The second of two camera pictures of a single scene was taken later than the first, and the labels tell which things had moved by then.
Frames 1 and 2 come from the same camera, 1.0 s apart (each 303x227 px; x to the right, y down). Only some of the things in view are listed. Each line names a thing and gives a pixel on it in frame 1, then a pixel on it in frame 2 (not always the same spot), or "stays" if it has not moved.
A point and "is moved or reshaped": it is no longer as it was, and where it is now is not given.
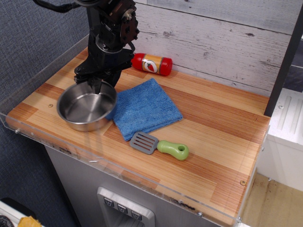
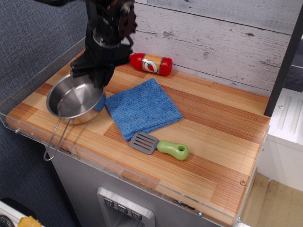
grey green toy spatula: (149, 144) stays
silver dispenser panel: (118, 211) stays
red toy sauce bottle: (163, 65) stays
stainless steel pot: (79, 107) is moved or reshaped
